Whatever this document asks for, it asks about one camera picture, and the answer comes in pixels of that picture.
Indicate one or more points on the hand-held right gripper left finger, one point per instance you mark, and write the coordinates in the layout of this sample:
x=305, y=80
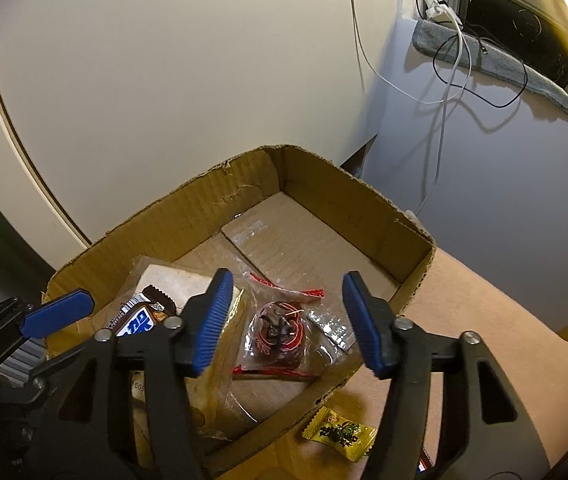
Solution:
x=211, y=322

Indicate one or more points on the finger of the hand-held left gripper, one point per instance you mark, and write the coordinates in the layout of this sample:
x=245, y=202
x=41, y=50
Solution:
x=59, y=312
x=51, y=367

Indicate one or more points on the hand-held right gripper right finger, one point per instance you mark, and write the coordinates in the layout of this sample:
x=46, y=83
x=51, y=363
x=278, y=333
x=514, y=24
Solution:
x=361, y=325

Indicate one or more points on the red-print dark snack packet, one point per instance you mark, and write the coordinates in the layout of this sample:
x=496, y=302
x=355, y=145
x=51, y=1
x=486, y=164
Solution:
x=276, y=332

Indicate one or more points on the brown chocolate bar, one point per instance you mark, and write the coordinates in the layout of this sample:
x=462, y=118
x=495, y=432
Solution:
x=139, y=322

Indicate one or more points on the cardboard box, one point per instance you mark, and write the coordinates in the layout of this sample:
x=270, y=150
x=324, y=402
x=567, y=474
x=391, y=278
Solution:
x=314, y=240

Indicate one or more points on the clear plastic wrapper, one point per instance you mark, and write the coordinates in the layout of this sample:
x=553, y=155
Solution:
x=331, y=330

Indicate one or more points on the clear pastry packet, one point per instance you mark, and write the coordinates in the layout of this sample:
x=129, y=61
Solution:
x=174, y=280

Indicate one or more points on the yellow wrapped candy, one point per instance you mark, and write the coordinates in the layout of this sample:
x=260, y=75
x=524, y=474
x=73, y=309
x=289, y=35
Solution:
x=336, y=432

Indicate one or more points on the red blue small packet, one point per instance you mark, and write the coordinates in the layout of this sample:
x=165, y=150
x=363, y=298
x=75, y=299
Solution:
x=423, y=466

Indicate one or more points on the grey sill cloth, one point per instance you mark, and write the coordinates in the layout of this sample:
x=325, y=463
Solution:
x=509, y=67

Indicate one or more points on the white power strip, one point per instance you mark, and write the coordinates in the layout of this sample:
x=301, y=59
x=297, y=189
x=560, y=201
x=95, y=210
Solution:
x=439, y=10

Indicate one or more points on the dark window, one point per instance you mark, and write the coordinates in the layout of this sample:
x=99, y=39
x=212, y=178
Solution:
x=514, y=15

